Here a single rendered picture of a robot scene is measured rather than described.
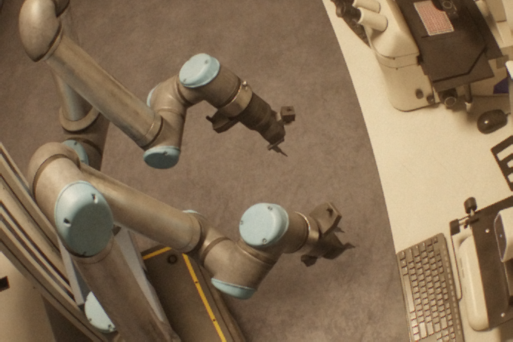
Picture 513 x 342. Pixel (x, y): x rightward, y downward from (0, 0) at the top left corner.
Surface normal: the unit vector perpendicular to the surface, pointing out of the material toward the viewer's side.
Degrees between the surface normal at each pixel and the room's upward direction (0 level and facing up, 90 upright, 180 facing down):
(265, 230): 19
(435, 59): 0
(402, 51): 86
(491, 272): 0
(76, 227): 83
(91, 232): 83
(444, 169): 0
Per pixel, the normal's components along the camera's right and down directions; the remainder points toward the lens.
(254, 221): -0.47, -0.30
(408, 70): 0.15, 0.78
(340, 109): -0.25, -0.56
